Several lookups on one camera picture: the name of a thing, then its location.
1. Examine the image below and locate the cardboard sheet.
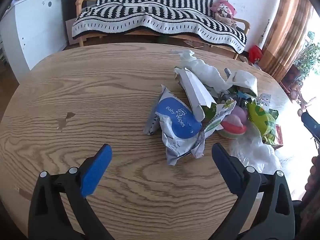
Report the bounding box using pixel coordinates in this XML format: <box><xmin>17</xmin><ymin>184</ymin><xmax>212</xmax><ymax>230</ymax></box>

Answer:
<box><xmin>65</xmin><ymin>17</ymin><xmax>80</xmax><ymax>46</ymax></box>

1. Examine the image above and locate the person's right hand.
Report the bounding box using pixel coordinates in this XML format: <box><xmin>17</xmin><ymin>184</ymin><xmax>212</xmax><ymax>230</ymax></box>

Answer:
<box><xmin>304</xmin><ymin>155</ymin><xmax>320</xmax><ymax>200</ymax></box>

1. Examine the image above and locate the brown striped curtain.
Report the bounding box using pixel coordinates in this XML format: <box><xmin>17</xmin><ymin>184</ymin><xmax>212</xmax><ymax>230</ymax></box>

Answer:
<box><xmin>260</xmin><ymin>0</ymin><xmax>314</xmax><ymax>80</ymax></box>

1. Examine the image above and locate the white folded carton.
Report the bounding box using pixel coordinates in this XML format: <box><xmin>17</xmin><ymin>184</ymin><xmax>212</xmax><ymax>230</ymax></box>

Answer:
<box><xmin>174</xmin><ymin>67</ymin><xmax>217</xmax><ymax>122</ymax></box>

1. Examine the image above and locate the silver red small wrapper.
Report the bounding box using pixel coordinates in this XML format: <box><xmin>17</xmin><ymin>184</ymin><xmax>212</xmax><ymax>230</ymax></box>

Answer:
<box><xmin>256</xmin><ymin>93</ymin><xmax>273</xmax><ymax>110</ymax></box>

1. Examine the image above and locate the wooden sofa frame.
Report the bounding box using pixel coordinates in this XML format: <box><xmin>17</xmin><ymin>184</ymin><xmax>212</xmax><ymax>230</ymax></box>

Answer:
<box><xmin>75</xmin><ymin>0</ymin><xmax>251</xmax><ymax>60</ymax></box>

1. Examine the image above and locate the pink plush toy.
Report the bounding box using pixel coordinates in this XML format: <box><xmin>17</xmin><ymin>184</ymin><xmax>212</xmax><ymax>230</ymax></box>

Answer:
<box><xmin>210</xmin><ymin>0</ymin><xmax>238</xmax><ymax>27</ymax></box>

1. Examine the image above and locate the wooden toy tricycle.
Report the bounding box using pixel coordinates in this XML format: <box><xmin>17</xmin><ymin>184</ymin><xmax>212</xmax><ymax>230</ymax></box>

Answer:
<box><xmin>287</xmin><ymin>82</ymin><xmax>315</xmax><ymax>110</ymax></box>

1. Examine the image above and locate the red bag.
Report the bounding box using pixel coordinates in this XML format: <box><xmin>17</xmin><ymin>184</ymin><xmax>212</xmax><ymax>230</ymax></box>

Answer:
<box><xmin>248</xmin><ymin>45</ymin><xmax>263</xmax><ymax>64</ymax></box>

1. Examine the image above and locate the cardboard scrap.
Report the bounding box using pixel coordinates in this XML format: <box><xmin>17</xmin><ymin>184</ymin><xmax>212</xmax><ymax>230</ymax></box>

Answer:
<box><xmin>184</xmin><ymin>40</ymin><xmax>204</xmax><ymax>49</ymax></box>

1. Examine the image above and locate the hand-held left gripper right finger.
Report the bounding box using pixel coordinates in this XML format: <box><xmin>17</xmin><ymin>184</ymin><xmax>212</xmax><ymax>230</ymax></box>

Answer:
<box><xmin>211</xmin><ymin>142</ymin><xmax>295</xmax><ymax>240</ymax></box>

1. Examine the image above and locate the green yellow snack packet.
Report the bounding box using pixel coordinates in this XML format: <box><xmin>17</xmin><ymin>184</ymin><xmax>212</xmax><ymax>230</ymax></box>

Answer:
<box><xmin>247</xmin><ymin>102</ymin><xmax>279</xmax><ymax>145</ymax></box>

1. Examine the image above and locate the clear plastic bag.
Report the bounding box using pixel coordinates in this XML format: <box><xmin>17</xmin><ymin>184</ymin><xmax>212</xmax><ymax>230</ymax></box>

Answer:
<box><xmin>229</xmin><ymin>127</ymin><xmax>282</xmax><ymax>174</ymax></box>

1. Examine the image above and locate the white cabinet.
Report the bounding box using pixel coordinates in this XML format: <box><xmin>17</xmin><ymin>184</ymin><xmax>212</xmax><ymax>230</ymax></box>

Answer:
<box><xmin>0</xmin><ymin>0</ymin><xmax>69</xmax><ymax>70</ymax></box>

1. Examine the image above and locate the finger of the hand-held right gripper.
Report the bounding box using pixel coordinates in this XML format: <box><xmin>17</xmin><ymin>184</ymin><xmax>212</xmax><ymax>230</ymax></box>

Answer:
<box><xmin>301</xmin><ymin>112</ymin><xmax>320</xmax><ymax>143</ymax></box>

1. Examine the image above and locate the green potted plant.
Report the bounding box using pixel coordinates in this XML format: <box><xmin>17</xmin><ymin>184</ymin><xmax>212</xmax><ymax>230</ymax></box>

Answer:
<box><xmin>292</xmin><ymin>31</ymin><xmax>320</xmax><ymax>80</ymax></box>

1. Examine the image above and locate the black cabinet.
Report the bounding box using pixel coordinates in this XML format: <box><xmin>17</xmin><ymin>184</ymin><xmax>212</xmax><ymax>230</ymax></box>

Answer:
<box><xmin>61</xmin><ymin>0</ymin><xmax>87</xmax><ymax>23</ymax></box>

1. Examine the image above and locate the small red box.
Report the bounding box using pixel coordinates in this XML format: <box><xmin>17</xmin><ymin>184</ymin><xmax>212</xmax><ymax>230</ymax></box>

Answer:
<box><xmin>271</xmin><ymin>125</ymin><xmax>284</xmax><ymax>150</ymax></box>

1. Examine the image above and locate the white and blue wipes packet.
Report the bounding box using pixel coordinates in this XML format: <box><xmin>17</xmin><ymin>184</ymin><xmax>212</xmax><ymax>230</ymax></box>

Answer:
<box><xmin>143</xmin><ymin>84</ymin><xmax>206</xmax><ymax>167</ymax></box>

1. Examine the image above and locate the dark red plant pot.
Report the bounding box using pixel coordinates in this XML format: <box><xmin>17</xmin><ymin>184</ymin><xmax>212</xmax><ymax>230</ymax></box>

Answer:
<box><xmin>280</xmin><ymin>64</ymin><xmax>303</xmax><ymax>93</ymax></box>

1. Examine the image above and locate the crumpled white tissue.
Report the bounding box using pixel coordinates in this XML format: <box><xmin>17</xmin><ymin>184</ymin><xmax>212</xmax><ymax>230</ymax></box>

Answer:
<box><xmin>179</xmin><ymin>49</ymin><xmax>232</xmax><ymax>98</ymax></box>

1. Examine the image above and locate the sofa with striped blanket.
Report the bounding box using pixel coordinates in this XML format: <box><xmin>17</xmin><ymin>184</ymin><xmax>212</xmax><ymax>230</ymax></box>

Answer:
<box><xmin>72</xmin><ymin>0</ymin><xmax>248</xmax><ymax>54</ymax></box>

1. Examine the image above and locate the pink and purple squishy toy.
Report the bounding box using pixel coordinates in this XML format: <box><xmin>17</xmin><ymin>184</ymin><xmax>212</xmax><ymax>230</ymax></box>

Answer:
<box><xmin>220</xmin><ymin>105</ymin><xmax>248</xmax><ymax>140</ymax></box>

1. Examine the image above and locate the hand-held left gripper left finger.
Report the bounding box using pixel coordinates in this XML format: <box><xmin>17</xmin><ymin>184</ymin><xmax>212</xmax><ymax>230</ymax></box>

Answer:
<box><xmin>28</xmin><ymin>144</ymin><xmax>115</xmax><ymax>240</ymax></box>

